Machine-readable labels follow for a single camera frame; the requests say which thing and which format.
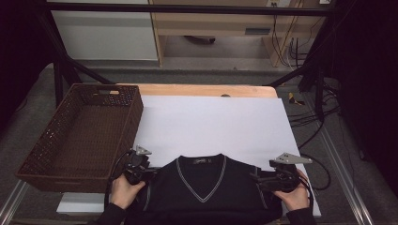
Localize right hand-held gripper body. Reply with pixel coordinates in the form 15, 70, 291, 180
268, 152, 314, 193

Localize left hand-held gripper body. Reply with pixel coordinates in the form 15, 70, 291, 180
124, 144, 153, 186

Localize brown woven basket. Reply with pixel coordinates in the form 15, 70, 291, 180
15, 82, 145, 194

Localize dark knitted sweater vest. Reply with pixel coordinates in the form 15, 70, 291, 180
125, 153, 284, 225

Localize person's right hand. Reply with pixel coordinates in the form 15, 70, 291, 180
274, 169, 311, 212

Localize person's left hand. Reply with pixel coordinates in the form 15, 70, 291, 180
110, 173, 147, 210

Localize white table sheet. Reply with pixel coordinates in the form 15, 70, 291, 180
56, 95, 322, 218

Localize yellow and black floor object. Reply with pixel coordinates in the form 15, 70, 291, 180
287, 92, 306, 106

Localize black curtain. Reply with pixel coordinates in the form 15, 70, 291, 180
0, 0, 55, 132
328, 0, 398, 191

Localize white cabinet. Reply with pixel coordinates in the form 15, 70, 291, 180
50, 0, 159, 62

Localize light wooden desk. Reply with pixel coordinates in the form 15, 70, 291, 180
148, 0, 327, 68

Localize left hand-held gripper cable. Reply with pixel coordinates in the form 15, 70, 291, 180
104, 149, 134, 207

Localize hand-held gripper cable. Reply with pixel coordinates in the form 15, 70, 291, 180
104, 149, 134, 207
297, 174, 315, 217

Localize right hand-held gripper cable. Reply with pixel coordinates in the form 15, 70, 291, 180
297, 174, 315, 217

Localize black looped floor cable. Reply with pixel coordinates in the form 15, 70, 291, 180
299, 152, 332, 191

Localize aluminium frame rail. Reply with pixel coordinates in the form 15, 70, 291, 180
0, 180, 27, 225
308, 93, 375, 225

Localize bundle of black floor cables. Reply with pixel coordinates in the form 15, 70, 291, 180
287, 78, 342, 151

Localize hanging cables behind desk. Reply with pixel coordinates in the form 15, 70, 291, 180
270, 13, 314, 68

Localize black metal frame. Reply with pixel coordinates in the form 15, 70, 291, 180
34, 0, 339, 123

